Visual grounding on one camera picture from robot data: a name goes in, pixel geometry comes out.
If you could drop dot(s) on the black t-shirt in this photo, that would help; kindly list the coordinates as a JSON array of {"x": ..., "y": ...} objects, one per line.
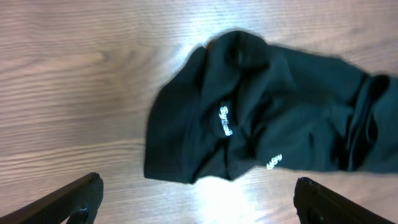
[{"x": 242, "y": 103}]

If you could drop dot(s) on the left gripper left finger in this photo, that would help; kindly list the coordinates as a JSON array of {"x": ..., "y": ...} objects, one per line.
[{"x": 77, "y": 202}]

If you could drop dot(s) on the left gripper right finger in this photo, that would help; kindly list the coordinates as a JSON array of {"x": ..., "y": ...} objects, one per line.
[{"x": 316, "y": 204}]

